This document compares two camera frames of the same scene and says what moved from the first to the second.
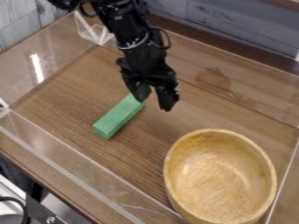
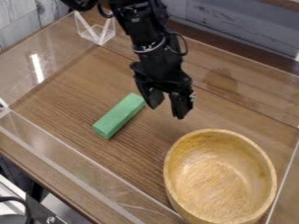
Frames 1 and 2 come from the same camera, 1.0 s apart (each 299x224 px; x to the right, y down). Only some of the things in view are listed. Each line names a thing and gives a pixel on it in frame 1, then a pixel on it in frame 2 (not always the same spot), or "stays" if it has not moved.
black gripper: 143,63 -> 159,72
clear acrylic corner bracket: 92,32 stays
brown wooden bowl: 219,174 stays
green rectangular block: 118,116 stays
